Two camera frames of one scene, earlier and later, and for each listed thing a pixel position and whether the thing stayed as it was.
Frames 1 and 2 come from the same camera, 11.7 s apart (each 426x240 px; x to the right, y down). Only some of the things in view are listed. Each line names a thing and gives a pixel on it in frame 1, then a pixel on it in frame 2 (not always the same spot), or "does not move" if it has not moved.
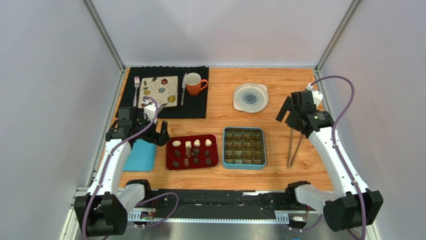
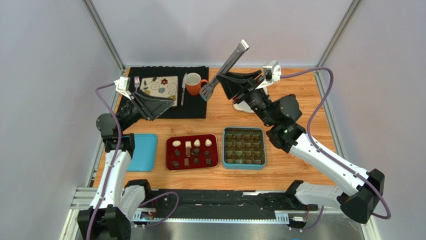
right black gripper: (292, 116) to (245, 89)
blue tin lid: (142, 158) does not move
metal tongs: (288, 165) to (205, 92)
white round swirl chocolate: (176, 143) does not move
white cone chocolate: (208, 142) does not move
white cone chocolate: (197, 143) does not move
